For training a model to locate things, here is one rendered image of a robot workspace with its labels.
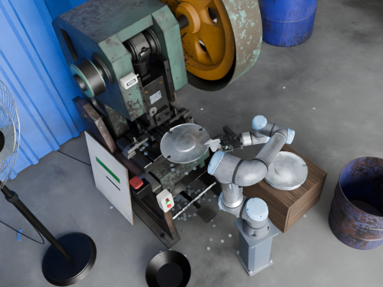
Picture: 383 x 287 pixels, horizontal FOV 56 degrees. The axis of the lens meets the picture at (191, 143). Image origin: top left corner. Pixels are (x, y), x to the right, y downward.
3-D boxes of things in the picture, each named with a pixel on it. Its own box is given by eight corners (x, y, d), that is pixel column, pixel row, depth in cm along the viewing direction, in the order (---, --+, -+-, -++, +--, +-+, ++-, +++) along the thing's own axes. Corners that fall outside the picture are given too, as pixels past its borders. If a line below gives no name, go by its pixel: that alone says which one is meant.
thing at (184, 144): (186, 117, 219) (186, 116, 219) (220, 139, 203) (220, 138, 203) (150, 146, 209) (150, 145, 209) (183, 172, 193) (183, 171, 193)
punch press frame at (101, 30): (216, 184, 262) (198, 16, 159) (171, 222, 246) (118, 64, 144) (150, 129, 304) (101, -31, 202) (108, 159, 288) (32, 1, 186)
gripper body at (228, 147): (220, 146, 195) (243, 142, 194) (219, 134, 200) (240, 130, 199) (223, 155, 201) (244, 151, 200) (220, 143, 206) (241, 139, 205)
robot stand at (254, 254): (274, 263, 236) (279, 232, 202) (249, 277, 232) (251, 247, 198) (258, 240, 248) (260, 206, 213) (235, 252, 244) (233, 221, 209)
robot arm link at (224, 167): (242, 221, 198) (233, 177, 153) (218, 210, 204) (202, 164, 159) (251, 203, 203) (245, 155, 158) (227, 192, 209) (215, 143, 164)
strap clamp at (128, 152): (150, 143, 221) (146, 132, 213) (128, 159, 215) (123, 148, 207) (144, 138, 224) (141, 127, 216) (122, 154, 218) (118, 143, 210)
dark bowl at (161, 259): (201, 276, 236) (200, 272, 231) (166, 310, 225) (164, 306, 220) (172, 245, 252) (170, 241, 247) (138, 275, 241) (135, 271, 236)
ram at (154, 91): (175, 115, 207) (167, 76, 185) (155, 130, 202) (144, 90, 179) (157, 102, 217) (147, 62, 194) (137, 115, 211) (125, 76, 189)
